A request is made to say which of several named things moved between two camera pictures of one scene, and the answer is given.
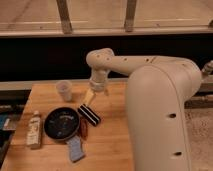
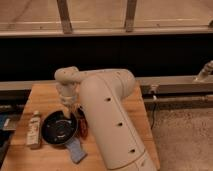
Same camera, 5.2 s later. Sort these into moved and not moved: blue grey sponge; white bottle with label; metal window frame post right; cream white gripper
Moved: cream white gripper
Not moved: blue grey sponge; white bottle with label; metal window frame post right
